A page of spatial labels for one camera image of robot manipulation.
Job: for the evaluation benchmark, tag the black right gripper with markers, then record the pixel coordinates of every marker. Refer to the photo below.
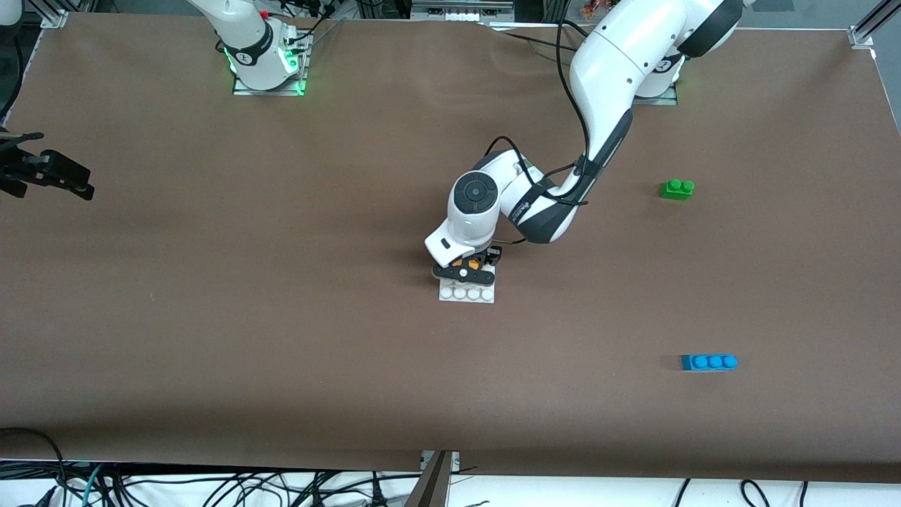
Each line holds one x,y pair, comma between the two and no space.
28,169

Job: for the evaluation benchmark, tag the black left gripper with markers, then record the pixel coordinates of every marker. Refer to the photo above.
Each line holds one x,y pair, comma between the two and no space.
490,257

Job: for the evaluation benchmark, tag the yellow two-stud block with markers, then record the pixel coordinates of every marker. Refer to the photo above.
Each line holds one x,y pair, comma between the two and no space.
473,265

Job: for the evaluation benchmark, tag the white studded base plate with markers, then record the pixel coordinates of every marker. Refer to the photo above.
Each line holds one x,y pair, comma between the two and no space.
466,294

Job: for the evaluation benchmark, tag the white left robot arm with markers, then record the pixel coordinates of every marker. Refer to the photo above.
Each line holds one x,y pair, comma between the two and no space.
619,63

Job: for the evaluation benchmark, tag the green two-stud block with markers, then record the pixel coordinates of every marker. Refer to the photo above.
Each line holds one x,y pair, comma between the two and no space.
676,189

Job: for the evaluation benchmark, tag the blue three-stud block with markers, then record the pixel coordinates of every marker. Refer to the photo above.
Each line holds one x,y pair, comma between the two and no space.
709,362

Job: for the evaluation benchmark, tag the brown table cover sheet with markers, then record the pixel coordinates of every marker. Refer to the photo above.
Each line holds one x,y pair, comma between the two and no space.
281,246

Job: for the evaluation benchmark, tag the grey power strip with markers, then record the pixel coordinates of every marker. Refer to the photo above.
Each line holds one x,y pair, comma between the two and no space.
457,13

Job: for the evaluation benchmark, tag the aluminium frame profile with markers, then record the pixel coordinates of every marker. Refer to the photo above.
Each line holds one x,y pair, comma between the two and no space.
53,15
869,28

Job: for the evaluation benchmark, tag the metal table frame bracket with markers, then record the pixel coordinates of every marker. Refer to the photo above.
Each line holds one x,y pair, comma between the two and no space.
433,482

